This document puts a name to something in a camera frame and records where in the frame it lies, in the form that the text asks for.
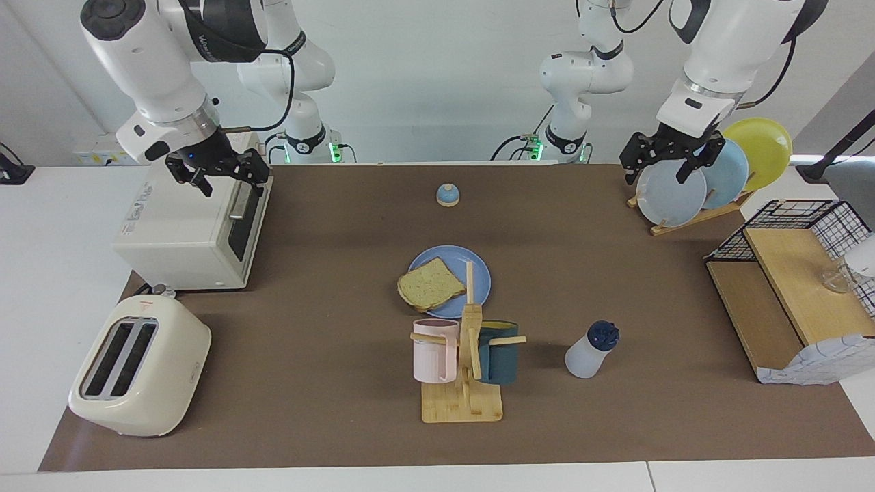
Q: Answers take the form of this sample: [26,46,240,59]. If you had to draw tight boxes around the pale grey plate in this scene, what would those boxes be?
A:
[636,154,708,228]

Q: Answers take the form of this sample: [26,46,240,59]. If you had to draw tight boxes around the grey rounded cover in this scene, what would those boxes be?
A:
[824,159,875,230]

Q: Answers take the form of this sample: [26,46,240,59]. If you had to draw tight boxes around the light blue plate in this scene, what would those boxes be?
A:
[682,136,750,209]

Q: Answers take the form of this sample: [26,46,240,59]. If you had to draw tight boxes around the brown paper table mat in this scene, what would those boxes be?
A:
[38,163,875,472]

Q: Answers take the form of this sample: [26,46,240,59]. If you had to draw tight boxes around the slice of toast bread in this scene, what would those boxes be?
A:
[397,257,467,310]

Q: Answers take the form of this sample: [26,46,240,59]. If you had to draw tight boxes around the white wall power box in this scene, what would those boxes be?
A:
[74,132,150,166]

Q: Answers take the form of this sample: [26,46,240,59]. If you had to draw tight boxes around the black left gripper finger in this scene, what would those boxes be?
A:
[677,135,725,184]
[619,133,650,186]

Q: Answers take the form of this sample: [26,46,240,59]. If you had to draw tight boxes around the dark teal mug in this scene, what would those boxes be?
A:
[476,321,519,385]

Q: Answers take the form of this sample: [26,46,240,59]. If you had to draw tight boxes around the clear glass cup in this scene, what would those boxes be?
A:
[822,265,857,295]

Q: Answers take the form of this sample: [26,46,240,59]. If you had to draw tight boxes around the yellow plate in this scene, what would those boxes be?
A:
[721,118,794,192]

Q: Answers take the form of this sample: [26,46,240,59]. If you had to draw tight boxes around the wooden dish rack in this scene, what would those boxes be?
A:
[628,171,756,236]

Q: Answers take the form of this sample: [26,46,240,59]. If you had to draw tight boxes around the cream two-slot toaster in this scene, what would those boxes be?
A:
[68,296,212,438]

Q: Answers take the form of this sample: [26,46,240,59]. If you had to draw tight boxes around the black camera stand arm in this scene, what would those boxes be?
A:
[796,109,875,182]

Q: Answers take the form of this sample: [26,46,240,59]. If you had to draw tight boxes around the cream toaster oven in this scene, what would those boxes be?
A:
[112,127,274,291]

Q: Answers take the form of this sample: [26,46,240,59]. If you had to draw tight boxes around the wooden shelf with wire basket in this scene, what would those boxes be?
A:
[704,200,875,385]

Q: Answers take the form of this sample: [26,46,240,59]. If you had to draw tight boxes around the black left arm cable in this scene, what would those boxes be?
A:
[735,27,800,110]

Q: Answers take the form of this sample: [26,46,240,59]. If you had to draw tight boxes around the black base cable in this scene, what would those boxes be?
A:
[491,113,553,163]

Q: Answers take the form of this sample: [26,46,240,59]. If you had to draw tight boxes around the wooden mug tree stand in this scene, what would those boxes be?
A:
[410,261,527,424]

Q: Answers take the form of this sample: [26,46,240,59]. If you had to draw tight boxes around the pink mug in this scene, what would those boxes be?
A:
[412,319,460,383]

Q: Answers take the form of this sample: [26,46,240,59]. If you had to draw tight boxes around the clear squeeze bottle blue cap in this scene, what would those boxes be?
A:
[565,320,621,379]

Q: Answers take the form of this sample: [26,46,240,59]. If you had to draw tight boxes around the black clamp mount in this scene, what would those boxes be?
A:
[0,142,35,185]

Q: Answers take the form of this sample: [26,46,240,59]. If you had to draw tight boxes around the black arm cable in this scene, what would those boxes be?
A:
[222,48,296,134]
[735,27,800,110]

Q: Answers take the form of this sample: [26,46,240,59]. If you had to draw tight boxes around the blue round plate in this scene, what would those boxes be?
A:
[407,245,492,320]

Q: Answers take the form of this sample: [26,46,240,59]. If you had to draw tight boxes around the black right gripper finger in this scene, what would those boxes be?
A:
[176,169,214,199]
[234,149,271,199]

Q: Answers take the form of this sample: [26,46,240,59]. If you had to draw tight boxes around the white checkered cloth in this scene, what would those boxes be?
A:
[757,333,875,385]

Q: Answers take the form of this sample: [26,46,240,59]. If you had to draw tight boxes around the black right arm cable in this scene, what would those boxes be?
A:
[222,48,296,134]

